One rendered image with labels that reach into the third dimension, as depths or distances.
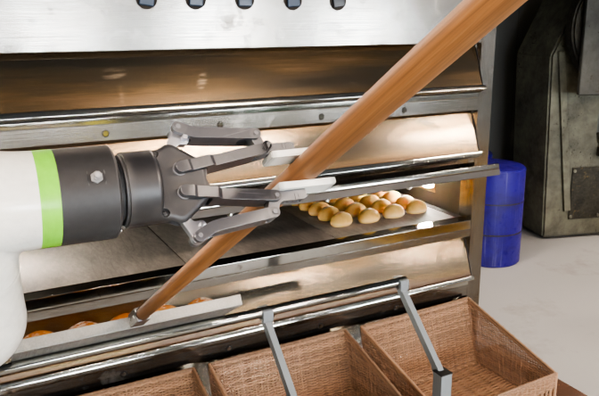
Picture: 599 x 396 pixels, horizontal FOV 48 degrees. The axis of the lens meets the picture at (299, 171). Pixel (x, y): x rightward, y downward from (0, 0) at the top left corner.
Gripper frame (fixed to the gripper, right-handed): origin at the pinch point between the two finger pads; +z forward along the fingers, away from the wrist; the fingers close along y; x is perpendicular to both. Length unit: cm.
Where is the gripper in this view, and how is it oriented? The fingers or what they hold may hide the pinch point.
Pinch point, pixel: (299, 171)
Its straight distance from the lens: 75.2
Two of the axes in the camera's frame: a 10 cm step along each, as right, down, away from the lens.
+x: 3.9, -3.5, -8.5
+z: 8.9, -1.0, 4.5
